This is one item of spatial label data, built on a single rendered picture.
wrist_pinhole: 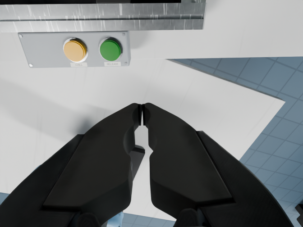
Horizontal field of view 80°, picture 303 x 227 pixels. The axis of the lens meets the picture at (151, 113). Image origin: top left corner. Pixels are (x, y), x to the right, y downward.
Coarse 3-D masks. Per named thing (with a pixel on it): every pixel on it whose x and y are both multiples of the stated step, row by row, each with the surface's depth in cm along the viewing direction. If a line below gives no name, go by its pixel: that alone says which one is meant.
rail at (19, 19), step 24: (96, 0) 32; (120, 0) 32; (0, 24) 34; (24, 24) 34; (48, 24) 34; (72, 24) 34; (96, 24) 34; (120, 24) 34; (144, 24) 35; (168, 24) 35; (192, 24) 35
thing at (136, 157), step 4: (136, 148) 62; (132, 152) 61; (136, 152) 61; (140, 152) 62; (144, 152) 62; (132, 156) 62; (136, 156) 62; (140, 156) 62; (132, 160) 63; (136, 160) 63; (140, 160) 63; (136, 164) 64; (136, 168) 65; (132, 172) 66; (136, 172) 66; (132, 176) 67
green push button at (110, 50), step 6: (108, 42) 35; (114, 42) 35; (102, 48) 35; (108, 48) 35; (114, 48) 36; (102, 54) 36; (108, 54) 36; (114, 54) 36; (108, 60) 37; (114, 60) 37
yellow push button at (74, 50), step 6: (72, 42) 35; (78, 42) 35; (66, 48) 35; (72, 48) 35; (78, 48) 35; (84, 48) 36; (66, 54) 36; (72, 54) 36; (78, 54) 36; (84, 54) 36; (72, 60) 37; (78, 60) 36
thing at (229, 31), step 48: (0, 0) 40; (48, 0) 41; (144, 0) 41; (240, 0) 42; (288, 0) 42; (0, 48) 45; (144, 48) 46; (192, 48) 47; (240, 48) 47; (288, 48) 48
